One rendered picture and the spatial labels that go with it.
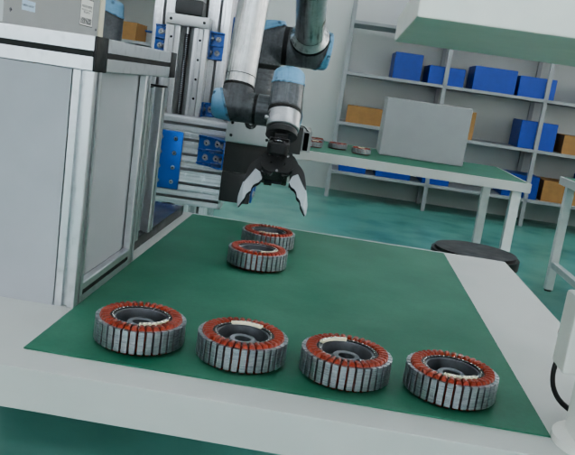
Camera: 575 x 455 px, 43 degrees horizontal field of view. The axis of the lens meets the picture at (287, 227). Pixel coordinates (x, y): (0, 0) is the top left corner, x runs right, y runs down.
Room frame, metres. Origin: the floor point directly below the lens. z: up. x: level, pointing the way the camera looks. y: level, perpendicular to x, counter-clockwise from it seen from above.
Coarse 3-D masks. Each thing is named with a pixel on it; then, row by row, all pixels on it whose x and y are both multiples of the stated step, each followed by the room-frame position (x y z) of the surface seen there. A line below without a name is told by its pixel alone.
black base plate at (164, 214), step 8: (160, 208) 1.65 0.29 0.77; (168, 208) 1.66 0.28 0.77; (176, 208) 1.67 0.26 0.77; (160, 216) 1.55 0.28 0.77; (168, 216) 1.57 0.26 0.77; (176, 216) 1.65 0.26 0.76; (160, 224) 1.50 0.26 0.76; (168, 224) 1.57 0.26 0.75; (144, 232) 1.38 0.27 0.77; (152, 232) 1.44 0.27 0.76; (144, 240) 1.38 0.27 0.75
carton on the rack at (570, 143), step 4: (556, 136) 7.71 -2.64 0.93; (560, 136) 7.58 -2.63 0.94; (564, 136) 7.42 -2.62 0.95; (568, 136) 7.42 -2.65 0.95; (572, 136) 7.41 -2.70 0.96; (556, 140) 7.68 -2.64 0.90; (560, 140) 7.55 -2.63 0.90; (564, 140) 7.42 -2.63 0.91; (568, 140) 7.42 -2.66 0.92; (572, 140) 7.41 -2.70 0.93; (556, 144) 7.65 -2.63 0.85; (560, 144) 7.51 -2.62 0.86; (564, 144) 7.42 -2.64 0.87; (568, 144) 7.42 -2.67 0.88; (572, 144) 7.41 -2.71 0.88; (556, 148) 7.62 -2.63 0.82; (560, 148) 7.49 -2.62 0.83; (564, 148) 7.42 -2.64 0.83; (568, 148) 7.42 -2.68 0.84; (572, 148) 7.41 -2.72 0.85; (556, 152) 7.59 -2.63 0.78; (560, 152) 7.46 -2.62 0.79; (564, 152) 7.42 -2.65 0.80; (568, 152) 7.42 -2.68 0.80; (572, 152) 7.41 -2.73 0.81
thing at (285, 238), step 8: (256, 224) 1.53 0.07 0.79; (264, 224) 1.55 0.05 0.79; (248, 232) 1.46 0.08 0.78; (256, 232) 1.46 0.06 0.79; (264, 232) 1.46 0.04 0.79; (272, 232) 1.53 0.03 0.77; (280, 232) 1.52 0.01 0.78; (288, 232) 1.50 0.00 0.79; (264, 240) 1.45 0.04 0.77; (272, 240) 1.45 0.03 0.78; (280, 240) 1.45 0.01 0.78; (288, 240) 1.47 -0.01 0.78; (288, 248) 1.47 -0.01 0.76
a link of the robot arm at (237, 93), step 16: (240, 0) 1.86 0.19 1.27; (256, 0) 1.84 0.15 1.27; (240, 16) 1.83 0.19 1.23; (256, 16) 1.83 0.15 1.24; (240, 32) 1.82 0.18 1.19; (256, 32) 1.82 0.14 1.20; (240, 48) 1.80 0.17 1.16; (256, 48) 1.82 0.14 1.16; (240, 64) 1.79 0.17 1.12; (256, 64) 1.82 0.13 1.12; (224, 80) 1.80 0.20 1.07; (240, 80) 1.78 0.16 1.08; (224, 96) 1.77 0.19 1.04; (240, 96) 1.77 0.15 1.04; (256, 96) 1.77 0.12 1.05; (224, 112) 1.76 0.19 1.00; (240, 112) 1.76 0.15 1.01
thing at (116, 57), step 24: (0, 24) 0.97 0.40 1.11; (0, 48) 0.96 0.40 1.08; (24, 48) 0.96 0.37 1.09; (48, 48) 0.96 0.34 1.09; (72, 48) 0.96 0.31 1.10; (96, 48) 0.96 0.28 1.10; (120, 48) 1.05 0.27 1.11; (144, 48) 1.18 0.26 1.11; (120, 72) 1.06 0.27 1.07; (144, 72) 1.19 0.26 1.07; (168, 72) 1.34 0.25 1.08
